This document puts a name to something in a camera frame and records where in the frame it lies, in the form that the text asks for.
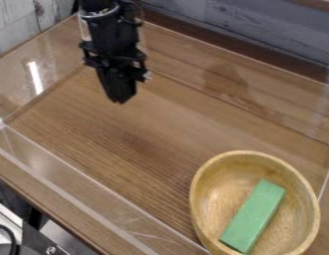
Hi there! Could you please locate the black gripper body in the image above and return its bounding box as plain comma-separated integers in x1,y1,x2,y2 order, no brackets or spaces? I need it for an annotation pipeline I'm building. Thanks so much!
79,9,151,84

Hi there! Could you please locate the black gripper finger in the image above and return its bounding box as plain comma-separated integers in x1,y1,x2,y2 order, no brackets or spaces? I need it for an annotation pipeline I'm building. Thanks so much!
97,67,137,104

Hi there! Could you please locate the green rectangular block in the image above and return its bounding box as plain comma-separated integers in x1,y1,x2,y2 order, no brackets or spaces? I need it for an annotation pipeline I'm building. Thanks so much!
219,179,286,254

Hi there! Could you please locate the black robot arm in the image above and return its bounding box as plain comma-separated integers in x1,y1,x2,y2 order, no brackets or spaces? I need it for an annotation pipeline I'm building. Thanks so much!
79,0,151,104

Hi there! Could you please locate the brown wooden bowl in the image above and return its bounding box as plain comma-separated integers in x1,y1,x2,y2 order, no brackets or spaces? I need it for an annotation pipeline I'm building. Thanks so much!
188,150,321,255

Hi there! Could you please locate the black cable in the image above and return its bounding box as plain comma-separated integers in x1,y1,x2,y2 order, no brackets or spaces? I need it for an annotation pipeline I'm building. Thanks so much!
0,222,18,255

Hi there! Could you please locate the black metal mount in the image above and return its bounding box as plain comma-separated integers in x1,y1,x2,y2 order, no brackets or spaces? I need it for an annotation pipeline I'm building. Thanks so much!
18,221,71,255

